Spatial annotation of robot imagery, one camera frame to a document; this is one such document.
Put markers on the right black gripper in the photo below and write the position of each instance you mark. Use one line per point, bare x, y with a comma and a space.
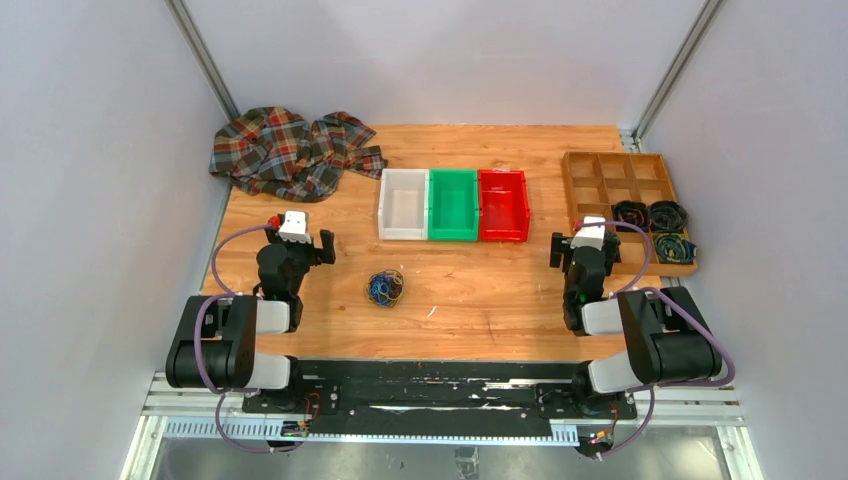
561, 246

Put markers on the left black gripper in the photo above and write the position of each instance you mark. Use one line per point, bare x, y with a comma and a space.
319, 256

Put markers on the cable ball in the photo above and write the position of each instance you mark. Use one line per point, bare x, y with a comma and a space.
385, 288

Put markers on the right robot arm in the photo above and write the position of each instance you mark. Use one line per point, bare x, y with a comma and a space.
666, 337

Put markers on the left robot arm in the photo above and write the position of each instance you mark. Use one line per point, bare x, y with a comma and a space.
215, 344

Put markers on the wooden compartment tray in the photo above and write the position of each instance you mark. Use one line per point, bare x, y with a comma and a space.
634, 187

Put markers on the red plastic bin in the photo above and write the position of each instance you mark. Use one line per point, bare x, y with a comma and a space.
504, 210

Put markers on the plaid flannel shirt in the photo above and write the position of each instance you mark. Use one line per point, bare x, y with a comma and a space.
271, 150

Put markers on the white plastic bin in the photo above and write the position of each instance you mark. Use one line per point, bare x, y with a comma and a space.
403, 207

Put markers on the green plastic bin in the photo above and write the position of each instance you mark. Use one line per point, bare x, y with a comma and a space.
453, 205

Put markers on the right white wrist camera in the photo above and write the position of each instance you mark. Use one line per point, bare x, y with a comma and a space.
589, 232

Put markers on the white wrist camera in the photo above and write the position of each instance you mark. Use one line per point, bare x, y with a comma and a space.
294, 227
589, 232

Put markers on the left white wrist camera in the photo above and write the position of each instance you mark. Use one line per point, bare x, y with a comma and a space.
294, 227

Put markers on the right aluminium corner post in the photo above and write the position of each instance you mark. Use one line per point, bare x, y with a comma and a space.
683, 56

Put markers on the aluminium corner post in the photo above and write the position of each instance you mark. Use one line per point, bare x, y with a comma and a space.
194, 39
683, 56

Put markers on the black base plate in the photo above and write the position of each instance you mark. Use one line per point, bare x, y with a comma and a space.
437, 399

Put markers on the aluminium frame rail front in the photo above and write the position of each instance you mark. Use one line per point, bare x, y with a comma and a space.
186, 414

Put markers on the left aluminium corner post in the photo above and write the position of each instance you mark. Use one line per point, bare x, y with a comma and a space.
194, 39

